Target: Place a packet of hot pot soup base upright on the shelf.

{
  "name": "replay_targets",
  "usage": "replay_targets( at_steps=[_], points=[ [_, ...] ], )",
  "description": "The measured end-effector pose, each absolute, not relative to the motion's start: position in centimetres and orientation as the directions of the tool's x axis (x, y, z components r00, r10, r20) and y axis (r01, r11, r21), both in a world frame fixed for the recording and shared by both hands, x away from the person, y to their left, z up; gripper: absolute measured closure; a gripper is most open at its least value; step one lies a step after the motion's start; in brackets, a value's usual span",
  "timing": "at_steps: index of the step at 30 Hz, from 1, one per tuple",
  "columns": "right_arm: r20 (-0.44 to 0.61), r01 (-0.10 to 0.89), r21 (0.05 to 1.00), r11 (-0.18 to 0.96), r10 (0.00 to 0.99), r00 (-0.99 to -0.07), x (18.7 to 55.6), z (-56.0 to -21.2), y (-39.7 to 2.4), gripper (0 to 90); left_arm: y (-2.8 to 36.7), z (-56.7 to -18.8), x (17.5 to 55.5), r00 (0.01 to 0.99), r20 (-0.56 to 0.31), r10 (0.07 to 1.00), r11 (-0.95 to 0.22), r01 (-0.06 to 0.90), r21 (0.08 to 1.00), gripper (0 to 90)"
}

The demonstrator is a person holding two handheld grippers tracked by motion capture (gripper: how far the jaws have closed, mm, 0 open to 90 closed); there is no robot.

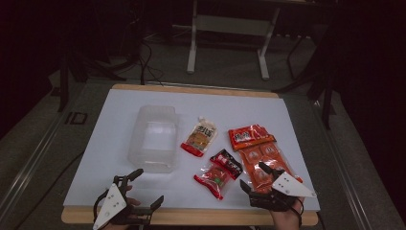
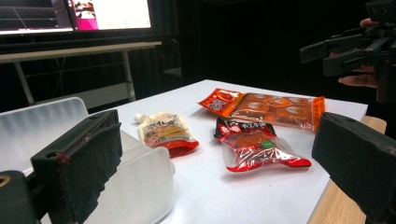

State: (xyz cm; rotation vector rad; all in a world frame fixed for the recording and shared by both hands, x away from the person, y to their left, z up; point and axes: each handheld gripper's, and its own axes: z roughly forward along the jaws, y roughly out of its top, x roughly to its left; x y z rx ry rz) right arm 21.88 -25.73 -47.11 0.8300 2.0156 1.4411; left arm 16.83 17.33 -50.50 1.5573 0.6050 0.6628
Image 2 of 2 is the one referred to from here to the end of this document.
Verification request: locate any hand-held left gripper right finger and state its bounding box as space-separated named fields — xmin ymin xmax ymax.
xmin=311 ymin=111 xmax=396 ymax=224

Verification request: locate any red clear snack packet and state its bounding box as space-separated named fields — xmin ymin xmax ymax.
xmin=213 ymin=117 xmax=313 ymax=173

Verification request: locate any clear plastic container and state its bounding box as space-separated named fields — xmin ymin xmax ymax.
xmin=0 ymin=96 xmax=177 ymax=224

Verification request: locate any computer monitor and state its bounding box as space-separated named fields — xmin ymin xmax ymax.
xmin=65 ymin=0 xmax=154 ymax=32
xmin=0 ymin=0 xmax=75 ymax=35

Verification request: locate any long orange snack packet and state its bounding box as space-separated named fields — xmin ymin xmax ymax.
xmin=197 ymin=88 xmax=326 ymax=133

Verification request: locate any white-framed desk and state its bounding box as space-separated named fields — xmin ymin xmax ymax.
xmin=0 ymin=41 xmax=163 ymax=110

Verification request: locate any white table mat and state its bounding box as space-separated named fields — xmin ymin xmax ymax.
xmin=40 ymin=78 xmax=369 ymax=224

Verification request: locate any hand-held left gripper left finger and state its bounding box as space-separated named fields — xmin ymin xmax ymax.
xmin=30 ymin=108 xmax=123 ymax=224

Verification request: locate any pale spouted pouch red base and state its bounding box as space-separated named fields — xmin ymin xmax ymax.
xmin=134 ymin=111 xmax=200 ymax=159

